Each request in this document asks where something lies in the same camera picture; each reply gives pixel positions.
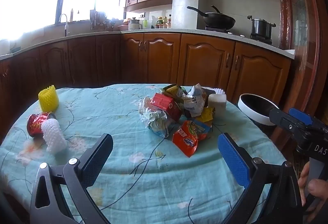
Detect white bin with black liner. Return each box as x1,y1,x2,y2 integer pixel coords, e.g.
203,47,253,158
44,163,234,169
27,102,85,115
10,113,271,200
237,93,280,126

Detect black induction cooker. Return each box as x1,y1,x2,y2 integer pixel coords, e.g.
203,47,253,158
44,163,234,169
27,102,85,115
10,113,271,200
250,34,272,44

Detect chrome sink faucet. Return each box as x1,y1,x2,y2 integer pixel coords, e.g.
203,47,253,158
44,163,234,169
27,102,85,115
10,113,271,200
59,14,69,37

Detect crushed red can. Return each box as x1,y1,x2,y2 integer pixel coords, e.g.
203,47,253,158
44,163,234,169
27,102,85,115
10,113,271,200
27,112,57,136

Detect yellow crumpled wrapper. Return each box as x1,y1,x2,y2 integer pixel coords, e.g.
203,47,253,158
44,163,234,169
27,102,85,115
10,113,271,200
195,107,216,127

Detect orange snack packet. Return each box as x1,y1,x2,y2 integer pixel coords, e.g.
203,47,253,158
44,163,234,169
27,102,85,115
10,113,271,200
172,121,213,158

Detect wooden glass door cabinet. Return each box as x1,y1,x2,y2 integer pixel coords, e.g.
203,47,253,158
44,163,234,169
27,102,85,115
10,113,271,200
279,0,328,142

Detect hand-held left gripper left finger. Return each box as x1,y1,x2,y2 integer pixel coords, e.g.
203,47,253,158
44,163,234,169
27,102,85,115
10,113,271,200
29,133,114,224

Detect gas stove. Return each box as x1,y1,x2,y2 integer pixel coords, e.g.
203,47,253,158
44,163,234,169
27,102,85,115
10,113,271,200
204,25,233,33

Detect crumpled silver foil wrapper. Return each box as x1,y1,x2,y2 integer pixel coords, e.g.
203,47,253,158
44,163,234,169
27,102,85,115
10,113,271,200
138,96,177,139

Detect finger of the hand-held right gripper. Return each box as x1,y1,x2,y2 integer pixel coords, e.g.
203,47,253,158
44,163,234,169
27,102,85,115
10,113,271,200
269,108,308,135
289,108,328,135

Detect wooden base cabinets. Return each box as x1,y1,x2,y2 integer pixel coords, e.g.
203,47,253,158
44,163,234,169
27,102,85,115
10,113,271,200
0,32,295,122

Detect red drink carton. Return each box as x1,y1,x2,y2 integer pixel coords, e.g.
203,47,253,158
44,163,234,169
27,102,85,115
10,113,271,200
149,93,183,122

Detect white foam block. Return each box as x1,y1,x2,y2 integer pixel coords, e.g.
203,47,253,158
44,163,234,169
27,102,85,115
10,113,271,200
207,94,227,117

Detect white printed crumpled packet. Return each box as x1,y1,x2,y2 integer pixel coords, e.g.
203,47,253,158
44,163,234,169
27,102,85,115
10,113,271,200
183,84,208,118

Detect teal floral tablecloth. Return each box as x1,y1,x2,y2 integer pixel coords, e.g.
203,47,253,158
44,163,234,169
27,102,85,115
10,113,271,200
0,84,287,224

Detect person's right hand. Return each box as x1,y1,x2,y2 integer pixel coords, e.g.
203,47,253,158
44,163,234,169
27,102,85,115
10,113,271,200
298,162,328,222

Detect green yellow crushed carton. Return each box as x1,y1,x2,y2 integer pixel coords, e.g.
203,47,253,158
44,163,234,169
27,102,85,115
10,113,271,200
159,84,189,101

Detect black wok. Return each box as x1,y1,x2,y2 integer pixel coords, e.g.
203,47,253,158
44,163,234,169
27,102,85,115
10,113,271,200
187,5,236,31

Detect yellow foam fruit net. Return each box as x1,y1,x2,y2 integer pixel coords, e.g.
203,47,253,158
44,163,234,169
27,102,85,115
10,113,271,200
38,85,60,112

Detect steel cooking pot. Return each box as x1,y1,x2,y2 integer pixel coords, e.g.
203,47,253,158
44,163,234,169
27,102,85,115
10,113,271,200
247,15,277,39

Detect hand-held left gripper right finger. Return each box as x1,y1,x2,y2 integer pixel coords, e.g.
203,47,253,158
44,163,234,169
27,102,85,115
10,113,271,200
218,133,303,224

